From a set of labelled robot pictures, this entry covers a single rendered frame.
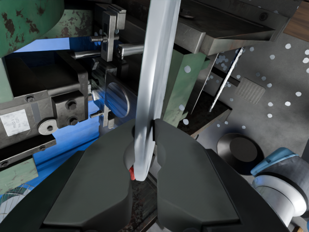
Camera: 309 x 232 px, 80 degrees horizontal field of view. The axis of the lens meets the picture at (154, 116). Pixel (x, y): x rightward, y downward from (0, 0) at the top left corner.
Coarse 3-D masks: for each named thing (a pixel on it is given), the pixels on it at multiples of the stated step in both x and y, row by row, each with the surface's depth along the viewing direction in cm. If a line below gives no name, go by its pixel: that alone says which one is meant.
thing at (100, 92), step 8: (104, 64) 65; (112, 64) 66; (96, 72) 67; (104, 72) 64; (112, 72) 65; (96, 80) 71; (104, 80) 65; (96, 88) 72; (104, 88) 67; (104, 96) 69; (104, 104) 72
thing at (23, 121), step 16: (48, 80) 51; (64, 80) 53; (64, 96) 51; (80, 96) 53; (0, 112) 43; (16, 112) 46; (32, 112) 49; (48, 112) 52; (64, 112) 52; (80, 112) 57; (0, 128) 45; (16, 128) 48; (32, 128) 52; (48, 128) 53; (0, 144) 48
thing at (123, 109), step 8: (112, 80) 62; (120, 80) 60; (112, 88) 63; (120, 88) 59; (128, 88) 58; (136, 88) 62; (112, 96) 64; (120, 96) 61; (128, 96) 58; (136, 96) 56; (112, 104) 66; (120, 104) 62; (128, 104) 59; (136, 104) 57; (120, 112) 64; (128, 112) 62; (128, 120) 63
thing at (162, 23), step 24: (168, 0) 9; (168, 24) 12; (144, 48) 9; (168, 48) 28; (144, 72) 9; (168, 72) 35; (144, 96) 10; (144, 120) 11; (144, 144) 12; (144, 168) 15
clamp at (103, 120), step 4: (100, 104) 79; (100, 108) 80; (104, 108) 78; (108, 108) 79; (96, 112) 79; (100, 112) 79; (104, 112) 79; (92, 116) 77; (100, 116) 83; (104, 116) 81; (108, 116) 85; (112, 116) 86; (100, 120) 84; (104, 120) 82; (108, 120) 83; (112, 120) 85; (104, 124) 84; (108, 124) 85; (112, 124) 87
